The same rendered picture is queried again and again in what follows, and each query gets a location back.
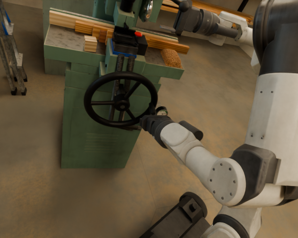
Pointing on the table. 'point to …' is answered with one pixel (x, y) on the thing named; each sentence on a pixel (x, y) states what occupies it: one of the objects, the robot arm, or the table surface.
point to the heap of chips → (170, 58)
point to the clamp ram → (124, 30)
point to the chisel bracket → (122, 16)
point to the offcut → (90, 43)
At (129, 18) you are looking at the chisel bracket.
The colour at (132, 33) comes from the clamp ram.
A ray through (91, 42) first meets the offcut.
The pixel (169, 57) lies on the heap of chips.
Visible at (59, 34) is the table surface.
